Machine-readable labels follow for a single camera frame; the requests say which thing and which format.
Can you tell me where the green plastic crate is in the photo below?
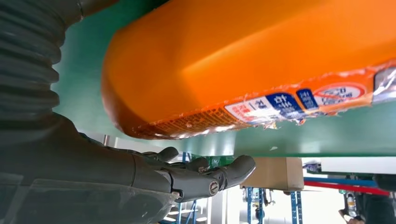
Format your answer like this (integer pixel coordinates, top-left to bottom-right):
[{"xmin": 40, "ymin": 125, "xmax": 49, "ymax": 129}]
[{"xmin": 204, "ymin": 156, "xmax": 236, "ymax": 169}]

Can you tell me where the brown cardboard box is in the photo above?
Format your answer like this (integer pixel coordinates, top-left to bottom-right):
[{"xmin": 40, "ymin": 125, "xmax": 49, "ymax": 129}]
[{"xmin": 240, "ymin": 157, "xmax": 305, "ymax": 192}]

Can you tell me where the red metal pole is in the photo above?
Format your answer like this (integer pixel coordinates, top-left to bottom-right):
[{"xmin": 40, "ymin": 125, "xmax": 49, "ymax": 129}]
[{"xmin": 304, "ymin": 181, "xmax": 391, "ymax": 197}]

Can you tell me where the white side table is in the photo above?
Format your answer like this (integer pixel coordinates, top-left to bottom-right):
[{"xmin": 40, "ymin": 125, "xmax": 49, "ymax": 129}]
[{"xmin": 320, "ymin": 157, "xmax": 396, "ymax": 175}]

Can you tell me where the person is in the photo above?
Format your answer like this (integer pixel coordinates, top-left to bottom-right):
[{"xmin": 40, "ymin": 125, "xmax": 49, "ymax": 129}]
[{"xmin": 338, "ymin": 191, "xmax": 396, "ymax": 224}]

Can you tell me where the black round stool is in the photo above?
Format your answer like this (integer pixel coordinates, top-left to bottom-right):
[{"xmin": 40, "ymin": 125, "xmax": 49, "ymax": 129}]
[{"xmin": 372, "ymin": 174, "xmax": 396, "ymax": 192}]

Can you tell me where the blue metal shelf frame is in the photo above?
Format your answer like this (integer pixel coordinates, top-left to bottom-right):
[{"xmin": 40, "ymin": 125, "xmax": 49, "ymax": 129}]
[{"xmin": 177, "ymin": 151, "xmax": 378, "ymax": 224}]

